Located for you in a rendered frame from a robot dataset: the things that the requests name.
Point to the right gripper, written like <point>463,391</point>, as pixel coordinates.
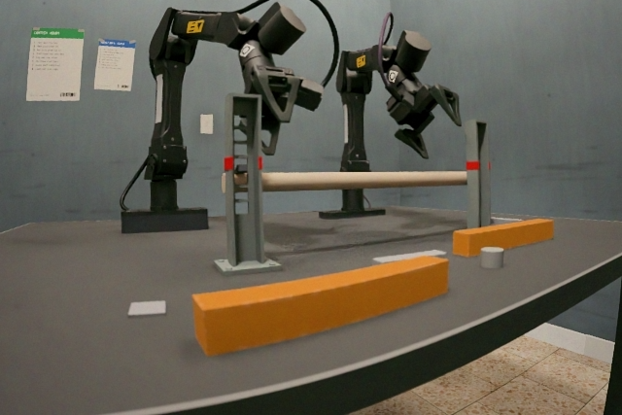
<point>268,83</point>

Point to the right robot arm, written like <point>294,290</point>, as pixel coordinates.
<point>274,33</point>

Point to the long beige rail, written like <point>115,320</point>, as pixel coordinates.
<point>359,180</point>

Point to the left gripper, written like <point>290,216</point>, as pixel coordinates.
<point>427,96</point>

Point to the grey cylinder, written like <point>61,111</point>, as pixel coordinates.
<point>491,257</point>

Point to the orange rectangular bar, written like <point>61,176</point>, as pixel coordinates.
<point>246,318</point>
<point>469,242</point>

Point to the white rectangular bar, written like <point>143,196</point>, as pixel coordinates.
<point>384,260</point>
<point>501,221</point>

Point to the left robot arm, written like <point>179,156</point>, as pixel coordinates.
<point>412,54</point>

